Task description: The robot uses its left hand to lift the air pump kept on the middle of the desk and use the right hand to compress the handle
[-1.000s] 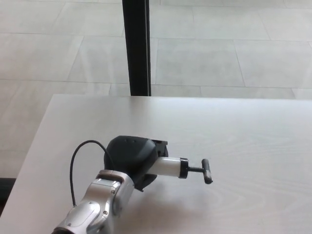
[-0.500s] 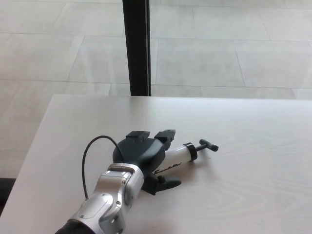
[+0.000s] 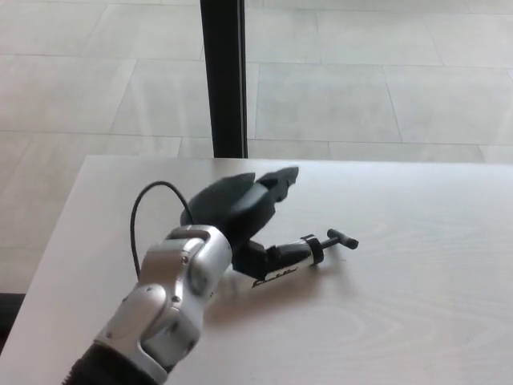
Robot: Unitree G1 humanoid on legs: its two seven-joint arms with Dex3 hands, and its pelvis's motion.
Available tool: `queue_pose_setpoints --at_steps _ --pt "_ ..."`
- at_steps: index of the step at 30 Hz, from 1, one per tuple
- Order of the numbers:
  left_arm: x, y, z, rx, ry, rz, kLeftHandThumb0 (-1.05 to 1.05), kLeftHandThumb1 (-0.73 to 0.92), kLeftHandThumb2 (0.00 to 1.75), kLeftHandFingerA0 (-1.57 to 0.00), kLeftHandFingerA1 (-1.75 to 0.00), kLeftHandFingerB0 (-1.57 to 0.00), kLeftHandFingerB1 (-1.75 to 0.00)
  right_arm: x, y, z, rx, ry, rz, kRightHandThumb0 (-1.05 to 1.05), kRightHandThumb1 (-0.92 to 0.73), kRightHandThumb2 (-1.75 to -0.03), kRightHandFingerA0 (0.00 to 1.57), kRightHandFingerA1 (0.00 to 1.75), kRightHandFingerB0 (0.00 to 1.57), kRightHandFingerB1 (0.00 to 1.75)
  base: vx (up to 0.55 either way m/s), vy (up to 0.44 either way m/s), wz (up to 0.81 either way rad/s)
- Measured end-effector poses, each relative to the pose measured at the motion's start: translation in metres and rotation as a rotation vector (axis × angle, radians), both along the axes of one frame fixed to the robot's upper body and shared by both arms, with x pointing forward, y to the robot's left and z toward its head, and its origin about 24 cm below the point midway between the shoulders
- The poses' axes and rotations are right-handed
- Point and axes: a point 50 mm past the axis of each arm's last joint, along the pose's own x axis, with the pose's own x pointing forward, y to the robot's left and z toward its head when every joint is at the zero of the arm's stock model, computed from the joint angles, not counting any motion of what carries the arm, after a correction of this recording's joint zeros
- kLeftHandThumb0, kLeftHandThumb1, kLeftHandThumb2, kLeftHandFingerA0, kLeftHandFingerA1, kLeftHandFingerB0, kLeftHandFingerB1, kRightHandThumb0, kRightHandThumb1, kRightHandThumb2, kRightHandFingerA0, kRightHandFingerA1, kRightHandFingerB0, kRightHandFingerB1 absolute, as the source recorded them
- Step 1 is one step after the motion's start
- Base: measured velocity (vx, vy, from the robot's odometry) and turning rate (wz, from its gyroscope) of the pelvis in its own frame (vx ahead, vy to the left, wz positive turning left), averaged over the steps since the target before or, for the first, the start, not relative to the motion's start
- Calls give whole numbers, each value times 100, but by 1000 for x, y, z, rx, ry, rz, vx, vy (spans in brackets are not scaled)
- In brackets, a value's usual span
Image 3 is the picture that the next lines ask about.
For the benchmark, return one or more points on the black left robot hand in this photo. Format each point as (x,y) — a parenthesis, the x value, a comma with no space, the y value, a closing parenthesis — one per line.
(236,208)

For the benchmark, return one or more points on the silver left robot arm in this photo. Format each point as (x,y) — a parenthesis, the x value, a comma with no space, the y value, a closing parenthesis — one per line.
(168,288)

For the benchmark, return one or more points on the black vertical metal post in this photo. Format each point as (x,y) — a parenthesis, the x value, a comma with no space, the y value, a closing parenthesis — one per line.
(222,80)

